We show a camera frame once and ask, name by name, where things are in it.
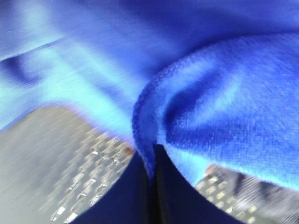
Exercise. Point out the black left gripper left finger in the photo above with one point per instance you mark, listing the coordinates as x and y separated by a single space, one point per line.
129 201

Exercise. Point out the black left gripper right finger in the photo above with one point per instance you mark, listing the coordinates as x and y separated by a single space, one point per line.
177 201

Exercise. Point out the blue microfiber towel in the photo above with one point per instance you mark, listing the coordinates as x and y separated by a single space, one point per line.
212 80

